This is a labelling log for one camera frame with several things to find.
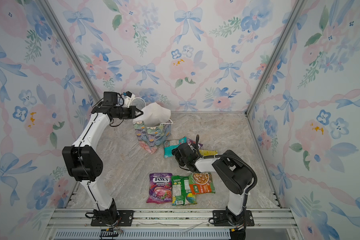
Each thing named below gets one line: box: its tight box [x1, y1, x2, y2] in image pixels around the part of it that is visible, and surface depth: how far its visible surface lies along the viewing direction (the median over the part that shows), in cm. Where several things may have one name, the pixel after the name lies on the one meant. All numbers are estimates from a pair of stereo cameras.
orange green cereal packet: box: [188, 171, 216, 195], surface depth 85 cm
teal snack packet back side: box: [163, 136, 187, 159], surface depth 99 cm
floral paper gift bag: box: [133, 102, 172, 154], surface depth 90 cm
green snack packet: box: [171, 175, 198, 206], surface depth 81 cm
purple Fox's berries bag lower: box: [146, 173, 173, 204], surface depth 83 cm
